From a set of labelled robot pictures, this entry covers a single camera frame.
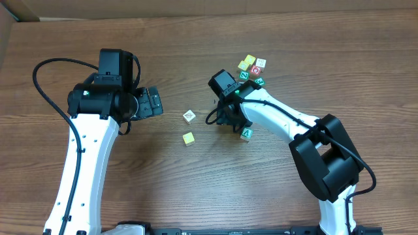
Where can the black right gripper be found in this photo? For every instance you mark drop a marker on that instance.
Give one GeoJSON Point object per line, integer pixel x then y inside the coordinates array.
{"type": "Point", "coordinates": [228, 116]}

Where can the white leaf picture block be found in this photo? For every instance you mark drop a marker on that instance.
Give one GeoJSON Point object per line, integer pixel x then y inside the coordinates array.
{"type": "Point", "coordinates": [189, 117]}

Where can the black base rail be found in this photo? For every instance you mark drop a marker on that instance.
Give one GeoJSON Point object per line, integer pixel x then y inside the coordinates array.
{"type": "Point", "coordinates": [139, 227]}

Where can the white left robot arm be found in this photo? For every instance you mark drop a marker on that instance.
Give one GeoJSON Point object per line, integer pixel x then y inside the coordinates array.
{"type": "Point", "coordinates": [97, 108]}

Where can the yellow block far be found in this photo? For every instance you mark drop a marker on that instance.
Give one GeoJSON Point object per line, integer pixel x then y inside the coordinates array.
{"type": "Point", "coordinates": [250, 59]}

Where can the green E letter block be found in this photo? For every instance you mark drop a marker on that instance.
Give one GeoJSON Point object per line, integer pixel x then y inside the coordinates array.
{"type": "Point", "coordinates": [260, 81]}

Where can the plain white wooden block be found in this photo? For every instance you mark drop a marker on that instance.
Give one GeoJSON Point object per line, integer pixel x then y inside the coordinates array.
{"type": "Point", "coordinates": [261, 63]}

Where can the yellow lone block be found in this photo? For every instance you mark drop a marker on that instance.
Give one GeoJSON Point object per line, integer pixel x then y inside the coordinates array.
{"type": "Point", "coordinates": [188, 139]}

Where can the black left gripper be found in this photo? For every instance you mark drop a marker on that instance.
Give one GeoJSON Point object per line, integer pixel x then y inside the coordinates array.
{"type": "Point", "coordinates": [150, 102]}

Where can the green A letter block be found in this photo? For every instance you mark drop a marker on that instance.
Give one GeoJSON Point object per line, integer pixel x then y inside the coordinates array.
{"type": "Point", "coordinates": [246, 134]}

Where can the green Z letter block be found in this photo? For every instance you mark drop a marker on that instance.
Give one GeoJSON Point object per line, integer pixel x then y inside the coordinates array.
{"type": "Point", "coordinates": [244, 75]}

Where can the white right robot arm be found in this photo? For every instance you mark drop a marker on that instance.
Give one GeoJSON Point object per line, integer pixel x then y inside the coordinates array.
{"type": "Point", "coordinates": [327, 162]}

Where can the red letter block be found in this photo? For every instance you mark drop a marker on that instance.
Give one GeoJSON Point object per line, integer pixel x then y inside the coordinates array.
{"type": "Point", "coordinates": [255, 71]}

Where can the yellow block near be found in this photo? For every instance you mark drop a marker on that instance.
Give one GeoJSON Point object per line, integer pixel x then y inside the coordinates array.
{"type": "Point", "coordinates": [243, 66]}

